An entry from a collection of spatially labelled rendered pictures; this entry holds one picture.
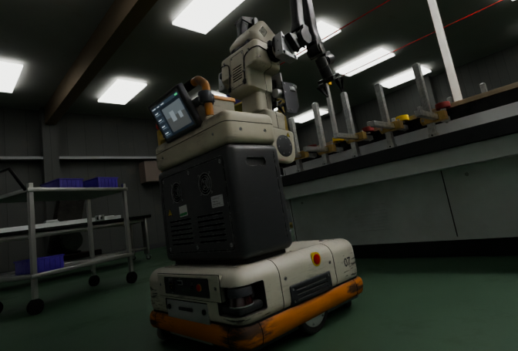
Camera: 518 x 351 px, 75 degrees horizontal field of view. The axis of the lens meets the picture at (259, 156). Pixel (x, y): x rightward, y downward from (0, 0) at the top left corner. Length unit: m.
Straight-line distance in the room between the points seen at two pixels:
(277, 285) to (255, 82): 0.91
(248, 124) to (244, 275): 0.51
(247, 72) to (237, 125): 0.49
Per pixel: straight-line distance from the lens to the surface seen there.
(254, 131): 1.25
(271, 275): 1.16
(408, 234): 2.49
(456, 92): 3.15
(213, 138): 1.22
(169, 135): 1.45
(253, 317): 1.11
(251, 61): 1.63
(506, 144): 2.07
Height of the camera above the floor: 0.43
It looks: 10 degrees up
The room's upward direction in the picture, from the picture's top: 9 degrees counter-clockwise
